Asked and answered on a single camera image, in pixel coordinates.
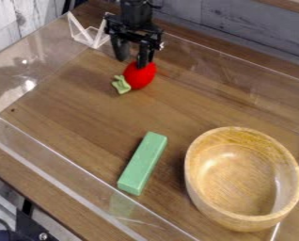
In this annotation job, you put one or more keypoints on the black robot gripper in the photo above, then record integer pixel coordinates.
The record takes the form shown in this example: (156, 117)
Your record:
(132, 26)

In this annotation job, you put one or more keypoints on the red ball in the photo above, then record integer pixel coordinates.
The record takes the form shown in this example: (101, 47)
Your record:
(138, 77)

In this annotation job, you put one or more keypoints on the long green rectangular block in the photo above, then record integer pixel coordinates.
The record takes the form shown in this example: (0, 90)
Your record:
(145, 157)

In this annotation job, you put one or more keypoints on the wooden bowl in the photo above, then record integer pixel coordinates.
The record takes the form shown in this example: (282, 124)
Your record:
(241, 178)

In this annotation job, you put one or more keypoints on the black metal clamp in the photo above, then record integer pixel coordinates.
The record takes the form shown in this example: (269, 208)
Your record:
(28, 229)

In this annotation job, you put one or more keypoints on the clear acrylic corner bracket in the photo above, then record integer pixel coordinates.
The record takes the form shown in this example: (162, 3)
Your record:
(90, 36)

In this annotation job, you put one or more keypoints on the clear acrylic tray wall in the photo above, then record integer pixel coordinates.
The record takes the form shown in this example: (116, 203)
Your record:
(69, 131)

